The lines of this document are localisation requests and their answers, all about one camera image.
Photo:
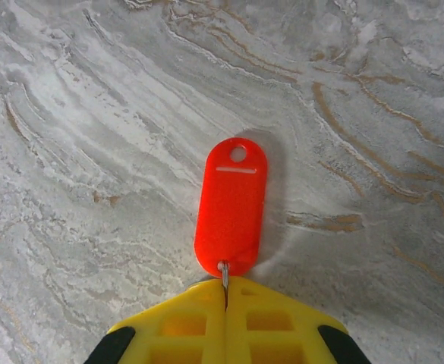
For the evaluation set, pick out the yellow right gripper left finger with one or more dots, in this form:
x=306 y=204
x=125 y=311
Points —
x=191 y=341

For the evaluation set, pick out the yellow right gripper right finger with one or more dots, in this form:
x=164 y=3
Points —
x=267 y=341

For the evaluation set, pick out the red plastic key tag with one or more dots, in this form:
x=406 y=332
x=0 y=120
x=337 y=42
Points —
x=229 y=208

